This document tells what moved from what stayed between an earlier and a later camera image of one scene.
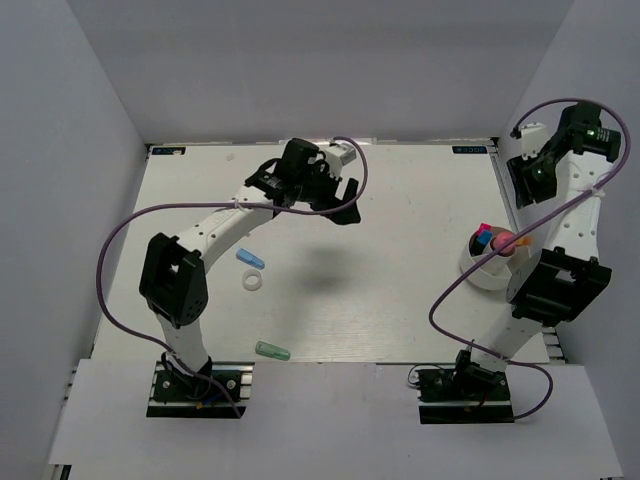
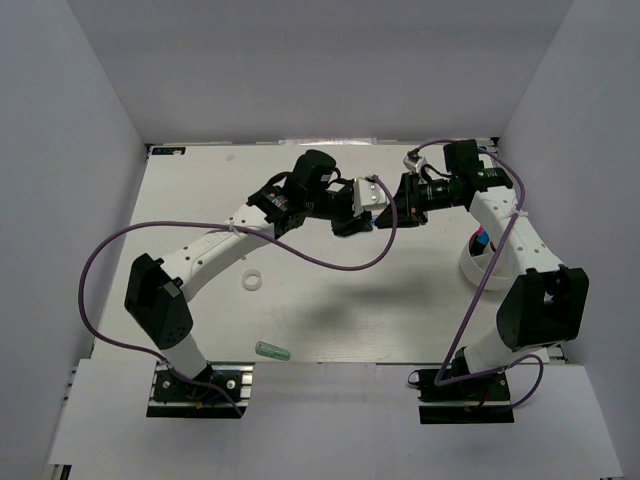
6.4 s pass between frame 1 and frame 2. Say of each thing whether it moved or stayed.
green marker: stayed
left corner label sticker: stayed
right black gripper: moved
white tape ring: stayed
